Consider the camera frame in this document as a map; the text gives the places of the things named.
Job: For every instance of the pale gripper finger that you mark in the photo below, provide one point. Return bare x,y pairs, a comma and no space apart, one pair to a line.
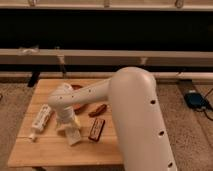
60,128
77,122

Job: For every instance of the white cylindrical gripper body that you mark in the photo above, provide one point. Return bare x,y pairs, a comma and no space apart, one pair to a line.
66,115

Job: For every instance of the white rectangular sponge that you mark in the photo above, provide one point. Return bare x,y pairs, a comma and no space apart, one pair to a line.
73,135

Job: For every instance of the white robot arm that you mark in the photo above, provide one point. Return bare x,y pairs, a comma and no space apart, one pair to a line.
141,132

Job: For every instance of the orange ceramic bowl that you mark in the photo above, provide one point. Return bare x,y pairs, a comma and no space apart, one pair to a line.
79,105

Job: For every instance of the dark red chocolate bar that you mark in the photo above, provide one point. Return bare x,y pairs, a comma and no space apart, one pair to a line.
96,129

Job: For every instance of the white toothpaste tube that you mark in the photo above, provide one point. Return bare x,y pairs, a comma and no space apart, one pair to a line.
40,121

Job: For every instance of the wooden table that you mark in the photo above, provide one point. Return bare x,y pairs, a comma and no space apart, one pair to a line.
51,149

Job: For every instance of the brown snack bar wrapper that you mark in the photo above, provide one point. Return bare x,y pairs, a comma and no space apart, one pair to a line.
98,111

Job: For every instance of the black power adapter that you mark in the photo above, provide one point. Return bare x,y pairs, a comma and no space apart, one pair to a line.
194,100

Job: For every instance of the grey metal rail frame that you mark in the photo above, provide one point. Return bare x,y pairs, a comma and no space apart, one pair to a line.
46,56

